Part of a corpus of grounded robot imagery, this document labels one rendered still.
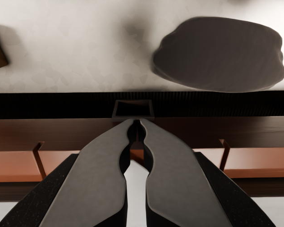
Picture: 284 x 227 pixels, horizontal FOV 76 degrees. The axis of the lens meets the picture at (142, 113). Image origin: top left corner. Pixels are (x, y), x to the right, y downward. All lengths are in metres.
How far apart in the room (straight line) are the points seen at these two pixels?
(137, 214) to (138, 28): 0.23
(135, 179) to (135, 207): 0.04
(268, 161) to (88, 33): 0.27
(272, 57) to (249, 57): 0.03
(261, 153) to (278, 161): 0.02
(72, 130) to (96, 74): 0.12
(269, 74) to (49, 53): 0.32
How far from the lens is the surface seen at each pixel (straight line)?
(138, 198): 0.19
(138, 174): 0.17
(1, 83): 0.37
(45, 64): 0.32
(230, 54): 0.28
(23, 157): 0.21
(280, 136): 0.24
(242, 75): 0.30
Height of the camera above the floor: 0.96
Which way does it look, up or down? 62 degrees down
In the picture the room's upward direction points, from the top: 178 degrees clockwise
